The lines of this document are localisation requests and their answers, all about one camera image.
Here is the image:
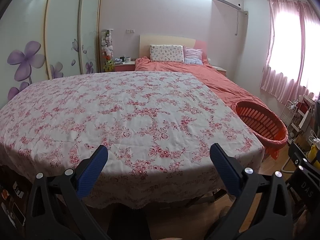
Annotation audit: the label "red plastic laundry basket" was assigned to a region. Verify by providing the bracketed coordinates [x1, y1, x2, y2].
[232, 101, 288, 160]

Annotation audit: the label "pink window curtain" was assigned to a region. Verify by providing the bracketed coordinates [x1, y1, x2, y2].
[260, 0, 319, 103]

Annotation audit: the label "white wall socket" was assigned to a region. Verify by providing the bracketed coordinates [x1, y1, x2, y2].
[126, 29, 135, 34]

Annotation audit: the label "plush toy hanging organizer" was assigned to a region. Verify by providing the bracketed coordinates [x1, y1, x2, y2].
[101, 29, 114, 72]

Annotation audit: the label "sliding wardrobe flower doors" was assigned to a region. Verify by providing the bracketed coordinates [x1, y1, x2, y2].
[1, 0, 101, 105]

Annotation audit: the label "right pink nightstand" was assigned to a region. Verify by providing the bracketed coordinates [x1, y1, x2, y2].
[213, 66, 227, 76]

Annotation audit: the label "pink striped pillow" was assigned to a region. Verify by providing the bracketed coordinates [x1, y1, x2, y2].
[183, 47, 203, 65]

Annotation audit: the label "floral pink white tablecloth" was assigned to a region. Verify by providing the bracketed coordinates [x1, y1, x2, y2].
[1, 72, 264, 208]

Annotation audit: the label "left pink nightstand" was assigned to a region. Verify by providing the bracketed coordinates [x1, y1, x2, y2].
[114, 61, 136, 72]

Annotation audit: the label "white wire rack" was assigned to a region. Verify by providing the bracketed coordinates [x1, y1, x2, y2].
[280, 100, 300, 139]

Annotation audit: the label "pink nightstand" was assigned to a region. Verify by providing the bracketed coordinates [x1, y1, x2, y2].
[114, 61, 136, 72]
[213, 66, 227, 76]

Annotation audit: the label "white floral pillow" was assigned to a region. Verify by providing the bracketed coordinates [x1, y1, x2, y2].
[150, 44, 184, 63]

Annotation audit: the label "white air conditioner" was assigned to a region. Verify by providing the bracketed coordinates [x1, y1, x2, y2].
[216, 0, 241, 10]

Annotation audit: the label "beige pink headboard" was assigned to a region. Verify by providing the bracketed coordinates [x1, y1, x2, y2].
[139, 34, 207, 60]

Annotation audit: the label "cluttered white desk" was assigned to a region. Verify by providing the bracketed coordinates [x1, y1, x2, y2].
[297, 95, 316, 134]

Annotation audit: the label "bed with coral duvet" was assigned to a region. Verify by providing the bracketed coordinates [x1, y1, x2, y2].
[135, 57, 266, 106]

